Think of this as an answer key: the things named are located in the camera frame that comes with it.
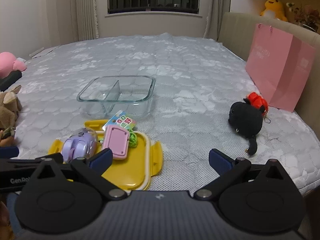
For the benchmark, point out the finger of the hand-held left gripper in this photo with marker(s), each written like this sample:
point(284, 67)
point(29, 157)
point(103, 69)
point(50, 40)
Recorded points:
point(22, 164)
point(8, 152)

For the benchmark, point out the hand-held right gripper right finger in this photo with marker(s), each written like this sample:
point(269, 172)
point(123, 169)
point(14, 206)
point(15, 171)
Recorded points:
point(220, 161)

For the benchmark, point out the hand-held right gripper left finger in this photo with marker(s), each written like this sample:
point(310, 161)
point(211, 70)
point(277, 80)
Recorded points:
point(101, 160)

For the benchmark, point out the pink toy phone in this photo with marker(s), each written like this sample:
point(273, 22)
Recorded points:
point(116, 142)

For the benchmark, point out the purple capsule toy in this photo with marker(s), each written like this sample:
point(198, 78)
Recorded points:
point(75, 147)

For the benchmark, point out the yellow container lid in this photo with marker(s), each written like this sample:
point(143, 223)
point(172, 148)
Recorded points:
point(130, 170)

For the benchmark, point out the green toy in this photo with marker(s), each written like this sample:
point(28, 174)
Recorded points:
point(132, 137)

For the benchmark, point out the colourful printed card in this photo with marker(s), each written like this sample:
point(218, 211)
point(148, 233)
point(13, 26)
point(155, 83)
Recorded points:
point(122, 121)

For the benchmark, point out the black cat plush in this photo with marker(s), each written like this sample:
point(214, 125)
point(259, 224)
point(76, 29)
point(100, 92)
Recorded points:
point(246, 120)

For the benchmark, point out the divided glass container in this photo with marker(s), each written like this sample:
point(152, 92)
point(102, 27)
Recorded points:
point(140, 90)

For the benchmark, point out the brown plush toy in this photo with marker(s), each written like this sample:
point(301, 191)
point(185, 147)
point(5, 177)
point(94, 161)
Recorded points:
point(8, 107)

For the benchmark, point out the red orange toy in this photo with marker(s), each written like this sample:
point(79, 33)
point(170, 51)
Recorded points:
point(257, 100)

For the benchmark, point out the pink plush toy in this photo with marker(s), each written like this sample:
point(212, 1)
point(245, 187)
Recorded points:
point(10, 63)

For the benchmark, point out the pink booklet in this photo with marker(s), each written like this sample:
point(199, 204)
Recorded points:
point(277, 67)

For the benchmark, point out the white curtain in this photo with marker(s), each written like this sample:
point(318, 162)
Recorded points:
point(85, 7)
point(216, 7)

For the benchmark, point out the yellow duck plush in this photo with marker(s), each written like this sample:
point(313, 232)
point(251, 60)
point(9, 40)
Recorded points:
point(273, 7)

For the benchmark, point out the dried flower bouquet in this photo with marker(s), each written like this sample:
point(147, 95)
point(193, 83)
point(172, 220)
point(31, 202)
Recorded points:
point(306, 15)

